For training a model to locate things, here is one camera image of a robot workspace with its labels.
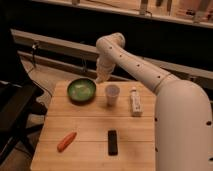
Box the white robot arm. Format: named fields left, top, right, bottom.
left=96, top=33, right=213, bottom=171

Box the orange carrot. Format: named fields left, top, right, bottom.
left=57, top=132, right=77, bottom=152

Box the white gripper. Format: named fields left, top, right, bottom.
left=96, top=65, right=113, bottom=83

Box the green ceramic bowl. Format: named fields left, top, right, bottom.
left=67, top=78, right=96, bottom=102

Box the wooden table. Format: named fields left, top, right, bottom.
left=31, top=81, right=155, bottom=171

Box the black chair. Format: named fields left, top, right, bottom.
left=0, top=9, right=47, bottom=165

